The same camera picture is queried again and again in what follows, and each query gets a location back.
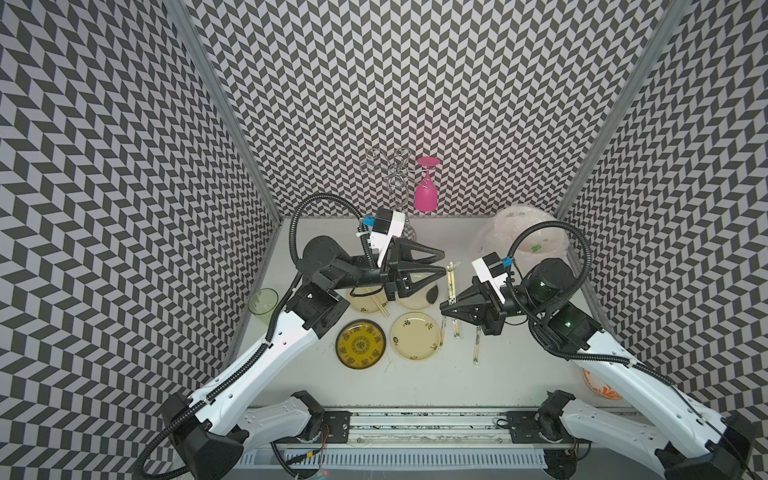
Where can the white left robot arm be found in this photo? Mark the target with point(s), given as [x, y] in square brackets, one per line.
[205, 427]

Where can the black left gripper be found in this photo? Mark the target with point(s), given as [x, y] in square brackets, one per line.
[400, 251]

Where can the cream plate left rear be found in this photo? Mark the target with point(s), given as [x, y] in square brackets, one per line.
[358, 297]

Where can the pink wine glass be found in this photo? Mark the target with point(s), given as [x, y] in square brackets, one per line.
[426, 193]

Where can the cream plate with green patch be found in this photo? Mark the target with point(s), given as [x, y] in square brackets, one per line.
[420, 300]

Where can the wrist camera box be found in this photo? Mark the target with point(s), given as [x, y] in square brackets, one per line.
[380, 229]
[492, 272]

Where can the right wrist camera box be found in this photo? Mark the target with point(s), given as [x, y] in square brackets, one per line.
[492, 272]

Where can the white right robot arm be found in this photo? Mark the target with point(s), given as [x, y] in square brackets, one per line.
[680, 438]

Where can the orange patterned bowl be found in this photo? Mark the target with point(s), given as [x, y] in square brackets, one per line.
[599, 387]

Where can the yellow patterned plate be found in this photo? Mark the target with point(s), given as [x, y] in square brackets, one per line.
[360, 345]

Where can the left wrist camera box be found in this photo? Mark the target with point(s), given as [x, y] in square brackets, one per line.
[380, 229]

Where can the metal base rail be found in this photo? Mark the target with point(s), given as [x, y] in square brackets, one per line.
[438, 440]

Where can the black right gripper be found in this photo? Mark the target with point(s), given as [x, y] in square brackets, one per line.
[485, 307]

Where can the cream plate with red stamps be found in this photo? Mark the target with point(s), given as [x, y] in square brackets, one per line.
[415, 336]

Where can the chrome glass rack stand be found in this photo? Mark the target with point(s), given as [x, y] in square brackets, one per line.
[394, 170]

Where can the green drinking glass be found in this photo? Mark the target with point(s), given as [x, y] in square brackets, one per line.
[262, 302]

